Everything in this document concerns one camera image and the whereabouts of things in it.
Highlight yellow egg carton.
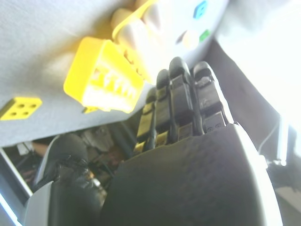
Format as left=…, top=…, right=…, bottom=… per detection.
left=63, top=0, right=170, bottom=114

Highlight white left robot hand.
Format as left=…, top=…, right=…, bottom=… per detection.
left=24, top=57, right=284, bottom=226

